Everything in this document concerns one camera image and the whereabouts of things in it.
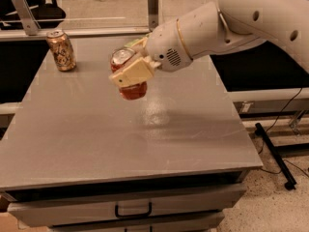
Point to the black floor stand bar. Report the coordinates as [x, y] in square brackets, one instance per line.
[291, 182]

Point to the left metal bracket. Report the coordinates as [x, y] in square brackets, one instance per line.
[30, 25]

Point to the green jalapeno chip bag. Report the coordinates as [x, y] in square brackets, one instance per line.
[140, 41]

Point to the metal bracket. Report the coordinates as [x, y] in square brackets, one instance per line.
[153, 14]
[30, 25]

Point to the middle metal bracket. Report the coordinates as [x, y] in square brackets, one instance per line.
[153, 14]

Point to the grey cabinet lower drawer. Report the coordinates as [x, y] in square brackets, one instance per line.
[191, 222]

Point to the gold soda can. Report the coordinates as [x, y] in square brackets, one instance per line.
[61, 49]

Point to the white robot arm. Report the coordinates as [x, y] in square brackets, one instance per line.
[221, 27]

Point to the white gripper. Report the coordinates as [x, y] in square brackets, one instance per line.
[164, 45]

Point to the red coke can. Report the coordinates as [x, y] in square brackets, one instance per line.
[129, 67]

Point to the grey cabinet top drawer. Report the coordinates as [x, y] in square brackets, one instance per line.
[101, 208]

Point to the grey cabinet drawer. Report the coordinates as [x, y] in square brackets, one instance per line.
[101, 208]
[191, 222]

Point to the black drawer handle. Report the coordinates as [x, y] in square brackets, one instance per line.
[135, 213]

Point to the black office chair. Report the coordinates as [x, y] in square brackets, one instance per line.
[46, 12]

